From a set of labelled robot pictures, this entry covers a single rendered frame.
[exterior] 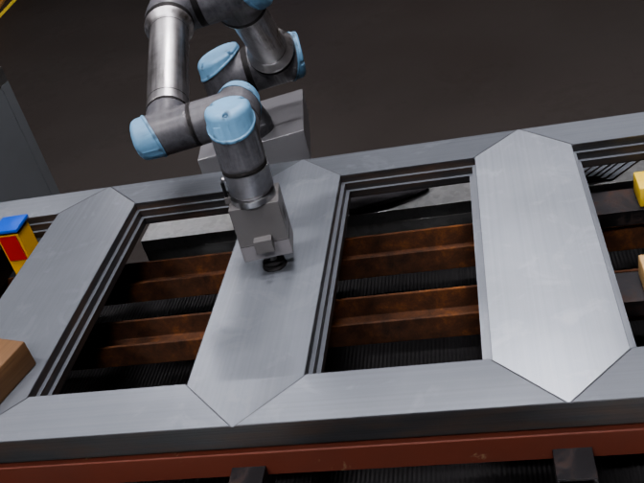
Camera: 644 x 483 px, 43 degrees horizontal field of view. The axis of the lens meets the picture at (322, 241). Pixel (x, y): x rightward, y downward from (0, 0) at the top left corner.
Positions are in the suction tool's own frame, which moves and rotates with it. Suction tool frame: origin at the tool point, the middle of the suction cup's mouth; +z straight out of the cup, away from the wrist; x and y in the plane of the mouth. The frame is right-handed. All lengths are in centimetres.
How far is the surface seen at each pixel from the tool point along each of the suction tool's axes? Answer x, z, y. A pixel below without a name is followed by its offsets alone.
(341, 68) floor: 300, 83, 10
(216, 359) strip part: -22.1, -0.9, -8.8
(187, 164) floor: 224, 84, -68
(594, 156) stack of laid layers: 19, 2, 61
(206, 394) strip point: -29.3, -0.8, -9.7
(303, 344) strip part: -22.4, -0.9, 4.8
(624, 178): 33, 17, 71
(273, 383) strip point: -29.7, -0.8, 0.3
